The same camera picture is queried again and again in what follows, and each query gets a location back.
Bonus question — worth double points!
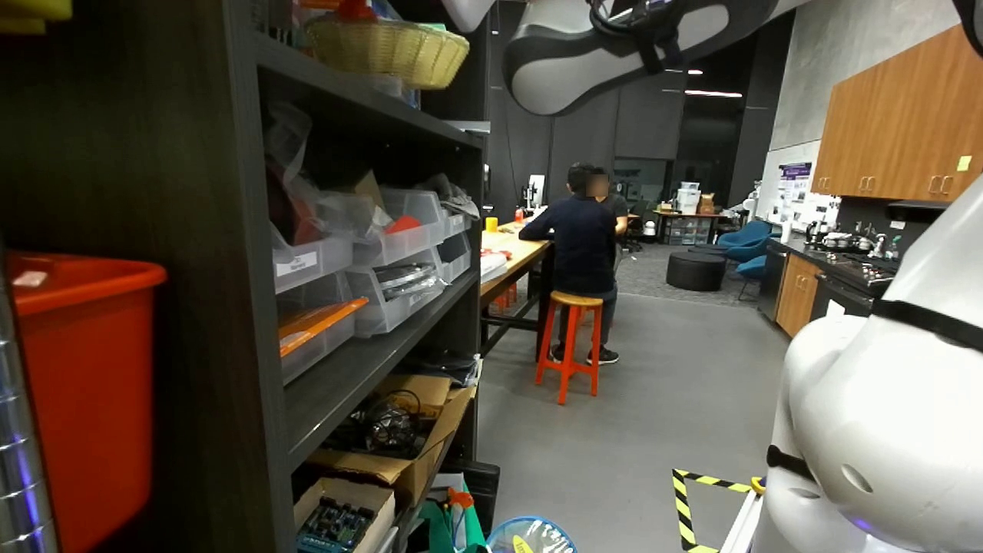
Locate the teal round basket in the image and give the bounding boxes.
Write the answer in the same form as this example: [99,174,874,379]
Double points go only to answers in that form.
[484,514,583,553]

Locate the wooden base cabinet counter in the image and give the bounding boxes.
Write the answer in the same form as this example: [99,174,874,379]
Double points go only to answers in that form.
[761,231,904,343]

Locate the orange toy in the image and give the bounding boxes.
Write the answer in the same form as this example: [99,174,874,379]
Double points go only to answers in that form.
[334,0,385,27]

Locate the green plastic item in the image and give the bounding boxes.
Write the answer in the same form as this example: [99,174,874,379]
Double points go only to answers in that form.
[414,479,493,553]

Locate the black round ottoman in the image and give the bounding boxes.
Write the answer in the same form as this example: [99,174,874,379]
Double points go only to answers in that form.
[663,247,731,295]

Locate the clear plastic storage bin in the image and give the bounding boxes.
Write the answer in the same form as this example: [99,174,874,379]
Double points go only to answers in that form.
[434,231,480,289]
[344,247,452,341]
[273,270,375,394]
[346,185,455,273]
[425,174,482,247]
[267,231,360,302]

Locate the dark parts in box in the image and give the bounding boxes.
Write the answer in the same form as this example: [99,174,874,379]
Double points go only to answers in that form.
[334,398,431,460]

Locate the purple white wall poster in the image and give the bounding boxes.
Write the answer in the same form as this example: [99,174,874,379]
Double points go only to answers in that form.
[767,157,819,234]

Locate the chrome wire rack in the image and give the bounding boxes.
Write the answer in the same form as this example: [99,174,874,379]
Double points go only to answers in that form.
[0,289,59,553]

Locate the crumpled clear plastic wrap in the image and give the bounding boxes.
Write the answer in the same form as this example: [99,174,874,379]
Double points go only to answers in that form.
[418,169,482,224]

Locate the small cardboard box black crate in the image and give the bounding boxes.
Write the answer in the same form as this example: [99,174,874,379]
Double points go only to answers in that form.
[287,477,399,553]

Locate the white metal rail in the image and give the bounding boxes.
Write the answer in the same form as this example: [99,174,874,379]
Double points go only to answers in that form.
[719,488,767,553]

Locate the white background container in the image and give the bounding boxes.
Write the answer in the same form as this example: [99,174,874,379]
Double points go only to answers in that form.
[673,179,705,219]

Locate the ceiling strip light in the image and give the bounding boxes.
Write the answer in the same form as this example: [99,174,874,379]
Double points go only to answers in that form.
[682,87,745,103]

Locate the white flat packet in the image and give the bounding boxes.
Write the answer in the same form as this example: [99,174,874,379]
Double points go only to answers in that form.
[350,78,425,106]

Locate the seated person dark shirt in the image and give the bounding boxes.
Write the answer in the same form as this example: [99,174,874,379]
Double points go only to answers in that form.
[516,161,624,369]

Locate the white tabletop device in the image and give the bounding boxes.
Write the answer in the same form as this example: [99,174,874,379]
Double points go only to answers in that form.
[522,173,551,219]

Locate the large yellow plastic bin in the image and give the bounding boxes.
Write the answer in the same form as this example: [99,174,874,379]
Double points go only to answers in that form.
[0,0,77,38]

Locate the orange plastic bin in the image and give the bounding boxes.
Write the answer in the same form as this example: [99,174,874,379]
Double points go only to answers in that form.
[0,253,168,553]

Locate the yellow wicker basket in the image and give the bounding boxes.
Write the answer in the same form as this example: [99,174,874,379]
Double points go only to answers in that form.
[297,14,474,93]

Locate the wooden top work table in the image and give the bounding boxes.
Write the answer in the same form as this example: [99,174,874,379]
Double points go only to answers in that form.
[477,219,559,355]

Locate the blue lounge chair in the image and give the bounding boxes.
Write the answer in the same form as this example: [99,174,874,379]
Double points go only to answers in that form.
[711,219,776,264]
[731,253,773,284]

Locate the large open cardboard box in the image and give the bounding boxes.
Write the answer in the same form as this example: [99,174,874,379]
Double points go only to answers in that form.
[304,372,482,516]

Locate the wooden wall cabinet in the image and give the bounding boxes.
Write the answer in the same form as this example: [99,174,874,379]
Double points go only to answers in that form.
[810,22,983,205]

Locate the person with black hair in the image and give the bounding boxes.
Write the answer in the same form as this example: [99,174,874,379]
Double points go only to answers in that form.
[592,166,633,250]

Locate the dark shelf unit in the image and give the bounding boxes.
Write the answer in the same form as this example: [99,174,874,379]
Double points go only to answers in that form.
[0,0,505,553]

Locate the orange flat strip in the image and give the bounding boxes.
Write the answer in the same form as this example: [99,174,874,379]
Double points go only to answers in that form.
[273,295,375,367]

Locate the clear plastic bags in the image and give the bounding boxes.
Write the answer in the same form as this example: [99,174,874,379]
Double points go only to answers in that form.
[257,97,361,253]

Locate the orange metal stool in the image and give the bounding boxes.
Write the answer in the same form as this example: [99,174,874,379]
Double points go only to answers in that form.
[531,289,609,410]
[487,281,522,319]

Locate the silver countertop appliance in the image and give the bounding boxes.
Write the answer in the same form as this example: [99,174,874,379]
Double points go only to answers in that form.
[808,219,885,256]

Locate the shiny metal parts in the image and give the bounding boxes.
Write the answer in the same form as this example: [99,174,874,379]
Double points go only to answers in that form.
[371,258,444,306]

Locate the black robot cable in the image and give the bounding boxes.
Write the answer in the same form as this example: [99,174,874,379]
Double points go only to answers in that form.
[583,0,711,78]

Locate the yellow black hazard tape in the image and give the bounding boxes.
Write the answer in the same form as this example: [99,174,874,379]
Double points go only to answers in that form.
[667,463,772,553]

